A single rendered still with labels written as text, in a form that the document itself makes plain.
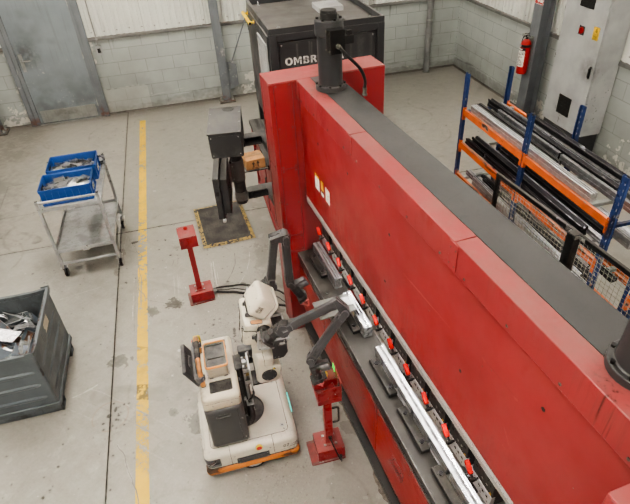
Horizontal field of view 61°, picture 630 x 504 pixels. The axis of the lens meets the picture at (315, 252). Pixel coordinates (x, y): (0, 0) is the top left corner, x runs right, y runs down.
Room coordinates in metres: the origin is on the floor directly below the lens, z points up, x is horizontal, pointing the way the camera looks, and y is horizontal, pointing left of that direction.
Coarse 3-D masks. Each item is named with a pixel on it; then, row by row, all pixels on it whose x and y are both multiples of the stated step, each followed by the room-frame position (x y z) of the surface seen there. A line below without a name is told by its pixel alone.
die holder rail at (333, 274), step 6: (318, 246) 3.46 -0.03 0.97; (318, 252) 3.38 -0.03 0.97; (324, 252) 3.37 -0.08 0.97; (318, 258) 3.39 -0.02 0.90; (324, 258) 3.29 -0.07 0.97; (324, 264) 3.25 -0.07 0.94; (330, 264) 3.22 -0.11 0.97; (330, 270) 3.14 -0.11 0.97; (336, 270) 3.13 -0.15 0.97; (330, 276) 3.13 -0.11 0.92; (336, 276) 3.07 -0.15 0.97; (336, 282) 3.05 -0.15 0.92
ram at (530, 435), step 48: (336, 144) 2.89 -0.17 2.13; (336, 192) 2.91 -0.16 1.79; (384, 240) 2.24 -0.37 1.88; (384, 288) 2.22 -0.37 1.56; (432, 288) 1.77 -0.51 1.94; (432, 336) 1.73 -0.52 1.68; (480, 336) 1.42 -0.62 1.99; (480, 384) 1.37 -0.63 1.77; (528, 384) 1.15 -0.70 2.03; (480, 432) 1.31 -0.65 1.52; (528, 432) 1.09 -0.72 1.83; (576, 432) 0.94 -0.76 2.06; (528, 480) 1.03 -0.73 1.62; (576, 480) 0.88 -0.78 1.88; (624, 480) 0.77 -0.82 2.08
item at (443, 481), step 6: (432, 468) 1.52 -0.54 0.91; (438, 468) 1.52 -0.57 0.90; (444, 474) 1.49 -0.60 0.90; (438, 480) 1.46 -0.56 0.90; (444, 480) 1.45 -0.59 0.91; (444, 486) 1.42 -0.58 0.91; (450, 486) 1.42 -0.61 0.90; (444, 492) 1.40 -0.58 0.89; (450, 492) 1.39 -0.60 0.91; (456, 492) 1.39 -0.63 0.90; (450, 498) 1.36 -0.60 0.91; (456, 498) 1.35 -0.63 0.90
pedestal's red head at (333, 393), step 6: (330, 372) 2.31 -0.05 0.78; (330, 378) 2.26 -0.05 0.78; (336, 378) 2.26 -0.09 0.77; (324, 384) 2.25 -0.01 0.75; (330, 384) 2.25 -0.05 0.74; (336, 384) 2.26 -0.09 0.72; (318, 390) 2.23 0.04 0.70; (324, 390) 2.15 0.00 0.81; (330, 390) 2.16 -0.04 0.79; (336, 390) 2.17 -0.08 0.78; (318, 396) 2.14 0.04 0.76; (324, 396) 2.15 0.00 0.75; (330, 396) 2.16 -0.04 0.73; (336, 396) 2.17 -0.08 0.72; (318, 402) 2.14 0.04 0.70; (324, 402) 2.15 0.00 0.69; (330, 402) 2.16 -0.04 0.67
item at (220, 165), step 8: (216, 160) 3.84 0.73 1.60; (224, 160) 3.88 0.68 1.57; (216, 168) 3.70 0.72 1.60; (224, 168) 3.74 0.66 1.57; (216, 176) 3.57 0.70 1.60; (224, 176) 3.61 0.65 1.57; (216, 184) 3.53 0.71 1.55; (224, 184) 3.56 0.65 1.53; (216, 192) 3.53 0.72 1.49; (224, 192) 3.56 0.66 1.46; (232, 192) 3.87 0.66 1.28; (216, 200) 3.53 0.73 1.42; (224, 200) 3.56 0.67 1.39; (224, 208) 3.56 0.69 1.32; (224, 216) 3.53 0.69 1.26
